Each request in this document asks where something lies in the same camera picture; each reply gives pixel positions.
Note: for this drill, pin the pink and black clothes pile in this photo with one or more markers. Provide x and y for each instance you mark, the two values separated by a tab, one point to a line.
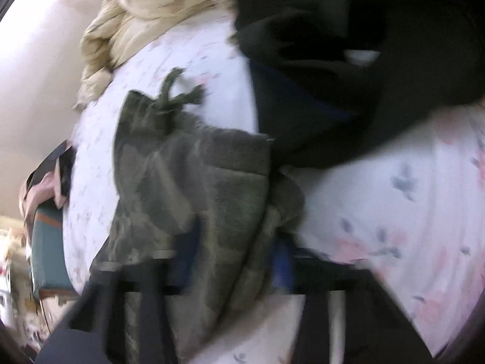
50	181

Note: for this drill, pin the black garment pile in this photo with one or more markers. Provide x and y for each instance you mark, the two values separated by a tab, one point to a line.
333	79

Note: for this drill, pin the cream cartoon-print duvet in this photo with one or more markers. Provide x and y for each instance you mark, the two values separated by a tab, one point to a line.
121	29

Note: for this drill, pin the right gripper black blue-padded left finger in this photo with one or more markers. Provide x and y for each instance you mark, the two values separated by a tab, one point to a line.
122	315

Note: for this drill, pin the white floral bed sheet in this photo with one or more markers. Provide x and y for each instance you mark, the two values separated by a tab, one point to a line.
413	210

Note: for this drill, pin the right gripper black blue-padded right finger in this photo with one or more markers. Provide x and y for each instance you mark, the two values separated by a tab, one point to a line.
347	315

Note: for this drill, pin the teal bed footboard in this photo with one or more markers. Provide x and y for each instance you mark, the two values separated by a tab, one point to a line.
47	263

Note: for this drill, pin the camouflage cargo pants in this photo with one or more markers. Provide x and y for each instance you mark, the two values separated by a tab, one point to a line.
203	192

